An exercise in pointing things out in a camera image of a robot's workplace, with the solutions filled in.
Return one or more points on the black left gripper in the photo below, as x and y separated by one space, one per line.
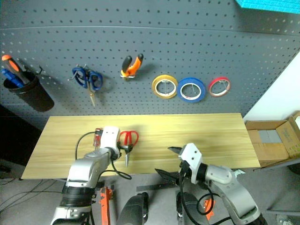
120 147

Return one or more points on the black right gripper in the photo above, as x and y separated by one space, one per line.
184 167

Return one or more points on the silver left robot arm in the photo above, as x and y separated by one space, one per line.
82 168

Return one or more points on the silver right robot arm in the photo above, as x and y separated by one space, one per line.
225 175

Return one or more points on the yellow tape roll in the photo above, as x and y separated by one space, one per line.
154 87

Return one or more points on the blue tape roll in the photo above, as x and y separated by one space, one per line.
180 92

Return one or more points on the silver tape hook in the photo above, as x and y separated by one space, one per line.
166 86
224 82
193 90

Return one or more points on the red tape roll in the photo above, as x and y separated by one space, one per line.
211 87

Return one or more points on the dark grey metal pegboard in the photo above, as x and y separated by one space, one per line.
164 35

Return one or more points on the flat grey metal bar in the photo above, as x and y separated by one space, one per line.
154 186

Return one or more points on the dark rounded shape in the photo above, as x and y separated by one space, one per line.
187 206
132 211

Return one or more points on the orange metal clamp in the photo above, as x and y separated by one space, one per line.
105 204

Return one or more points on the small orange plastic part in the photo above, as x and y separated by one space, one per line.
209 209

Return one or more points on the silver pliers holder hook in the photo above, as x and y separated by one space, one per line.
127 76

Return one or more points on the orange and black pliers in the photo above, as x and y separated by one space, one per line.
131 69

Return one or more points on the silver scissors hook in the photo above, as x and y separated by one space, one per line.
73 76

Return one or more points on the open brown cardboard box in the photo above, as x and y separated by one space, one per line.
264 152

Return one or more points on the black plastic tool cup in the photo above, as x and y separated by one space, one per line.
35 96

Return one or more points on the grey blocks in box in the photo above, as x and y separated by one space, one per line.
269 136

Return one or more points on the black cup hook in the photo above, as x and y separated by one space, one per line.
41 69

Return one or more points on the orange and black screwdriver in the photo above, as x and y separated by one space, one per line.
14 65

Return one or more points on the teal foam block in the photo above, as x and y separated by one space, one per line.
269 5

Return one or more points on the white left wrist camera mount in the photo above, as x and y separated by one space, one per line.
110 138

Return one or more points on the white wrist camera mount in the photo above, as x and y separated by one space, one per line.
110 138
192 157

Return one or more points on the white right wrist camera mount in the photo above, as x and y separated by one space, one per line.
192 157

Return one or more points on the grey metal frame rail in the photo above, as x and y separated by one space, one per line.
281 163

